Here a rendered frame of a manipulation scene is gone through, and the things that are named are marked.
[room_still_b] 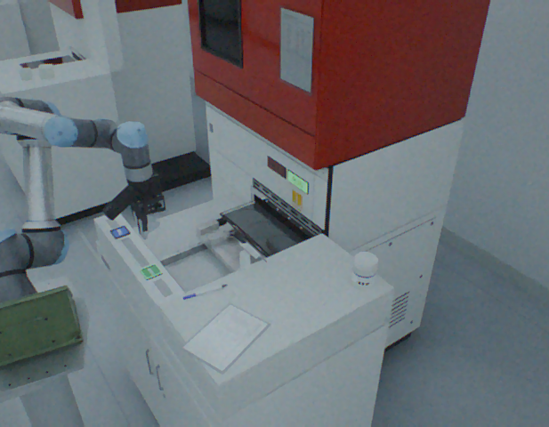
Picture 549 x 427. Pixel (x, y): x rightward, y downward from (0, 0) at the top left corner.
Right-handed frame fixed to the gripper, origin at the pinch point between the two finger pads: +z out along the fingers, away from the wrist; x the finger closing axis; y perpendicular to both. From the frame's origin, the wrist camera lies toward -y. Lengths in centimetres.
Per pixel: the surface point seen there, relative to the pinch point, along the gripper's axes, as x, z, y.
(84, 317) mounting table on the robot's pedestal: 8.3, 28.7, -20.8
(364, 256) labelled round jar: -41, 5, 52
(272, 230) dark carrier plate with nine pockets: 3, 21, 50
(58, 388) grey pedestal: 6, 52, -35
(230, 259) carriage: 0.0, 22.6, 29.5
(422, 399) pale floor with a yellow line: -43, 111, 102
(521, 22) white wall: 18, -29, 207
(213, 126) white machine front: 61, 2, 58
